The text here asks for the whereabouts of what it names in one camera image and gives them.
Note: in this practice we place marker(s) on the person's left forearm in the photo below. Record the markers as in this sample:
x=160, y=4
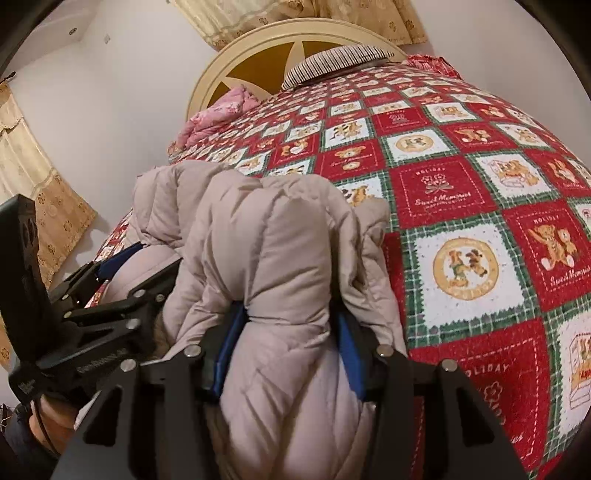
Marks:
x=64, y=420

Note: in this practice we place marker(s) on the red bear-print blanket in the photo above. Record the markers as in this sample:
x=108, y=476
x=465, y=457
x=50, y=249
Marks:
x=461, y=207

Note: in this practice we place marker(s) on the beige floral window curtain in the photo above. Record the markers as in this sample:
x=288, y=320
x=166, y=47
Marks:
x=277, y=11

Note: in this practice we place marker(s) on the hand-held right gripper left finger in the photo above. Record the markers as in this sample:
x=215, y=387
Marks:
x=226, y=344

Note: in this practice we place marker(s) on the beige puffer jacket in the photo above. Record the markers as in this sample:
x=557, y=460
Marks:
x=277, y=254

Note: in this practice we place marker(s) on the pink quilt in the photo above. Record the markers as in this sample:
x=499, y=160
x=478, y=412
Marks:
x=217, y=110

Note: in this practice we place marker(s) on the striped pillow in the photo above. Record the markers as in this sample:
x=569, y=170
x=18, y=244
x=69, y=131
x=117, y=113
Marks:
x=332, y=60

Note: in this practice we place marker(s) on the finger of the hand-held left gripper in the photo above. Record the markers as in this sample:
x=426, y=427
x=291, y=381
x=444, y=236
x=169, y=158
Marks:
x=115, y=265
x=138, y=295

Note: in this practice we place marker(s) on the gold floral side curtain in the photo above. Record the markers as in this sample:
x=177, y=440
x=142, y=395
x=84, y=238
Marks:
x=51, y=217

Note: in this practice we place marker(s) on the cream and gold headboard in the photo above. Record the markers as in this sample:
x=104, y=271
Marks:
x=258, y=69

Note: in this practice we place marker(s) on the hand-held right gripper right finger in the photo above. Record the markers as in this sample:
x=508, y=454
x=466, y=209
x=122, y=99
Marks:
x=348, y=353

